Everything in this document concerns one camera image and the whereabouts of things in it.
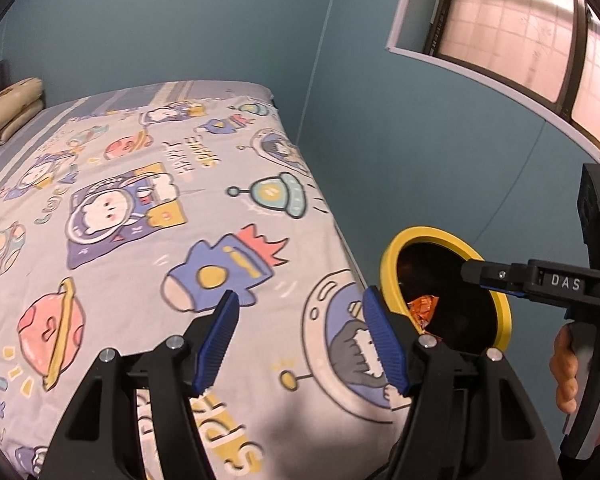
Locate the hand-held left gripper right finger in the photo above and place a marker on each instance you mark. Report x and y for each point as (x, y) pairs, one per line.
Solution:
(385, 345)

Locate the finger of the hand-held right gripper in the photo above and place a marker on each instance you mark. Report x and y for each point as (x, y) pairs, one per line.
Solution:
(495, 275)

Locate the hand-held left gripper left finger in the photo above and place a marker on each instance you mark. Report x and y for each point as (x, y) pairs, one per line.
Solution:
(217, 345)

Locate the orange snack wrapper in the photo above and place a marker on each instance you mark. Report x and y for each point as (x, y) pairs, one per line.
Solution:
(422, 310)

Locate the yellow rimmed trash bin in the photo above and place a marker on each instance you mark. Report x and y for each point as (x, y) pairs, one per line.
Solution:
(387, 260)

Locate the person's right hand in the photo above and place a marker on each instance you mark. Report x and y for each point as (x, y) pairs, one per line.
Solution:
(564, 370)

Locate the cartoon printed bed sheet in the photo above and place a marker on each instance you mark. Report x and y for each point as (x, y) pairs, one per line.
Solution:
(180, 185)

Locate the dark framed window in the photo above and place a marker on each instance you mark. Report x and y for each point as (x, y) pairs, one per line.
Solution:
(505, 35)

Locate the beige folded pillows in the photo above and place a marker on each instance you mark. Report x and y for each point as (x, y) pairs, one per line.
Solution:
(17, 105)

